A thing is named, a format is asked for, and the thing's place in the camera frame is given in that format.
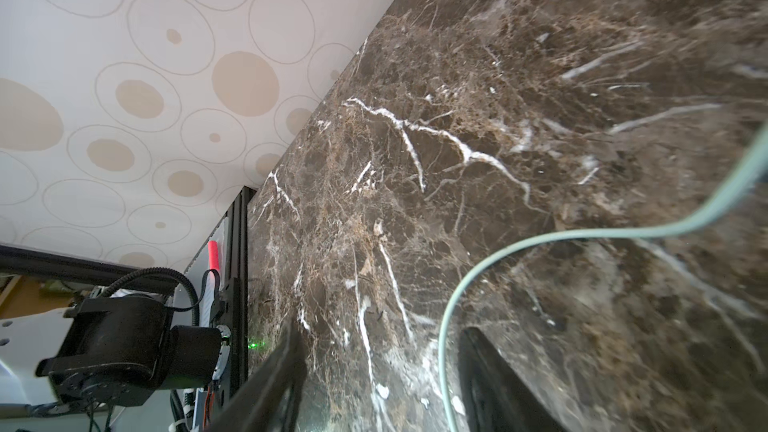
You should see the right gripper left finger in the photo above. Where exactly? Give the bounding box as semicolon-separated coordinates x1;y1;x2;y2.
207;323;308;432

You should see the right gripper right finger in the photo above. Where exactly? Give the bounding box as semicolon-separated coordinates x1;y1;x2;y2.
458;327;563;432

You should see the mint green headphone cable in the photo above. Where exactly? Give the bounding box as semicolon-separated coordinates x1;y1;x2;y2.
436;125;768;432

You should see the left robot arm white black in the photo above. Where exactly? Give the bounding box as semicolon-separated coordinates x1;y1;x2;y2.
1;267;230;431

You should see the pink marker pen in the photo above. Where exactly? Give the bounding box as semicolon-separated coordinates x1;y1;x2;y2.
207;240;221;272

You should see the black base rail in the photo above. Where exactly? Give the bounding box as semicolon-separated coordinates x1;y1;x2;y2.
209;186;255;414

